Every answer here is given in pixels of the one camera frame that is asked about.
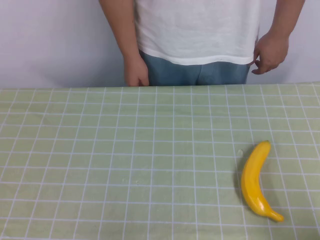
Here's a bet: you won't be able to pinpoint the person's left hand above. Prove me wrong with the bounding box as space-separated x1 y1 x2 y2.
251 31 291 75

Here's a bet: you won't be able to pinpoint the person's right hand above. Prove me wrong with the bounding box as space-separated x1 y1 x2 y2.
123 51 151 88

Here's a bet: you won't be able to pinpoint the yellow banana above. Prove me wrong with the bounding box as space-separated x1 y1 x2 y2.
240 140 285 223

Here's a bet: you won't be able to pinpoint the person's right forearm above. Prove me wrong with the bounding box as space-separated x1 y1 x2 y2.
98 0 142 60

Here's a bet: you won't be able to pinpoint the person's left forearm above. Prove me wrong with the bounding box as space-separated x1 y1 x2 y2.
260 0 305 41

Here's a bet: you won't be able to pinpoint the blue jeans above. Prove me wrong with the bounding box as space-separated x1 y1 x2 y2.
138 49 252 87

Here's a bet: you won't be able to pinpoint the white t-shirt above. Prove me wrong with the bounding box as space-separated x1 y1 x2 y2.
133 0 261 67

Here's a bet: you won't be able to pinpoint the green checked tablecloth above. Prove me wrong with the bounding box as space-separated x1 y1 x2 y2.
0 81 320 240

